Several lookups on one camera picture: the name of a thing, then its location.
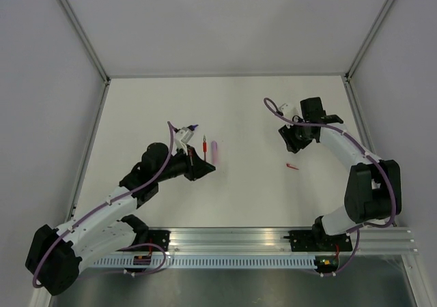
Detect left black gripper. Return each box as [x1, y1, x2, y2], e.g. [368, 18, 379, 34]
[155, 145, 215, 183]

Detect red gel pen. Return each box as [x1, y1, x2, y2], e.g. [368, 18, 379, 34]
[202, 135, 208, 161]

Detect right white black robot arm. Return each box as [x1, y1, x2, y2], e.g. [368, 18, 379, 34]
[273, 97, 402, 250]

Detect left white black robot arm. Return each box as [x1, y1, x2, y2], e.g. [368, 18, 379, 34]
[25, 143, 216, 296]

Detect black purple-tip marker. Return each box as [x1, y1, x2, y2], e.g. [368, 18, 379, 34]
[188, 124, 199, 131]

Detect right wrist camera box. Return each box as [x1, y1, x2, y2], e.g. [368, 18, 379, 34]
[278, 102, 298, 119]

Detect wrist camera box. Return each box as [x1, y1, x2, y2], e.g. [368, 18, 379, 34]
[278, 102, 298, 119]
[174, 127, 194, 154]

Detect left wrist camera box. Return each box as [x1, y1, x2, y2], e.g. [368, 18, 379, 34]
[174, 127, 194, 154]

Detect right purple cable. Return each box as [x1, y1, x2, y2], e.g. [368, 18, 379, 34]
[263, 97, 397, 277]

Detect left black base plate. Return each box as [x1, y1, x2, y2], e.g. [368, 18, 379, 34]
[129, 230, 171, 252]

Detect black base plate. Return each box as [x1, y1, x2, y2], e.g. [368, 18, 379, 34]
[129, 230, 171, 252]
[283, 230, 353, 252]

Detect white slotted cable duct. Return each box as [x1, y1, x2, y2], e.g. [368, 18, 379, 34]
[92, 254, 316, 269]

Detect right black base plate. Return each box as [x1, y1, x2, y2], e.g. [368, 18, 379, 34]
[283, 230, 353, 252]

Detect aluminium mounting rail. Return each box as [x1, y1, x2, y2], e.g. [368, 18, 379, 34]
[112, 226, 419, 253]

